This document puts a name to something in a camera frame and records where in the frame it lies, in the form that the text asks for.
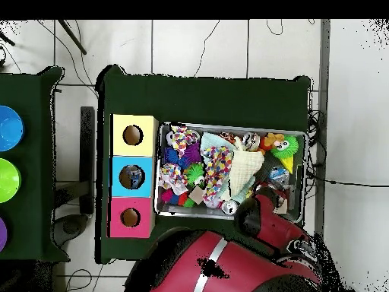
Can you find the blue spiky ball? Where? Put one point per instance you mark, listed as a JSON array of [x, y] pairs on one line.
[[172, 156]]

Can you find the dark green table cloth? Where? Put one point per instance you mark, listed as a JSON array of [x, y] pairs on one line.
[[42, 182], [200, 97]]

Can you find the grey round base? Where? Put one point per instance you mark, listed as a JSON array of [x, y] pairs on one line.
[[72, 228]]

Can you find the mint green cloth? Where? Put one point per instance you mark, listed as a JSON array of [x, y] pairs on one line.
[[211, 140]]

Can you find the green plastic bowl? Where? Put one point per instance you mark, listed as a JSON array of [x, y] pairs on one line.
[[8, 180]]

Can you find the black flat bar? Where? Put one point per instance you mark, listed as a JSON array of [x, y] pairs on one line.
[[87, 158]]

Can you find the wooden three-hole box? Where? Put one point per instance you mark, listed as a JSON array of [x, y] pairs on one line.
[[132, 157]]

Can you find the shallow clear mesh bin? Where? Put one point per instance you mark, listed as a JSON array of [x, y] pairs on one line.
[[182, 210]]

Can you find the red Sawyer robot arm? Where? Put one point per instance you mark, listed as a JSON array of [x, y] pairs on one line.
[[243, 267]]

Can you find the green fluffy toy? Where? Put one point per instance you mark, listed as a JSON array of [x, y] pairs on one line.
[[285, 148]]

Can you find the black rod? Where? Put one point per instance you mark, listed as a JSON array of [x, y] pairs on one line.
[[72, 36]]

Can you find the red black drink can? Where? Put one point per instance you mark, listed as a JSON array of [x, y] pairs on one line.
[[229, 207]]

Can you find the crushed silver drink can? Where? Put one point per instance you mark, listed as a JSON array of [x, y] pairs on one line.
[[251, 142]]

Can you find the brown plush bear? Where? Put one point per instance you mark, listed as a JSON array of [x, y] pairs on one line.
[[273, 140]]

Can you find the green spiky ball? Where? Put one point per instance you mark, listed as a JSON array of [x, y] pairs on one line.
[[196, 174]]

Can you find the purple plastic bowl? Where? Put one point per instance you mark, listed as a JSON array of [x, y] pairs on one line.
[[2, 234]]

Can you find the crushed clear plastic bottle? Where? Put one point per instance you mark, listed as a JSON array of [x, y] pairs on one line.
[[279, 176]]

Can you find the colourful patterned cloth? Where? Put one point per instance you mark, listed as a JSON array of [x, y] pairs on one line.
[[172, 177], [217, 173], [182, 140]]

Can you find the cream yellow cloth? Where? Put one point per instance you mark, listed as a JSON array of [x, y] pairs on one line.
[[244, 171]]

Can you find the purple spiky ball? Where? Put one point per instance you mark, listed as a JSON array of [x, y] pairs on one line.
[[194, 153]]

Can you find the blue plastic bowl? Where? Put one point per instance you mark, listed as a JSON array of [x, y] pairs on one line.
[[9, 128]]

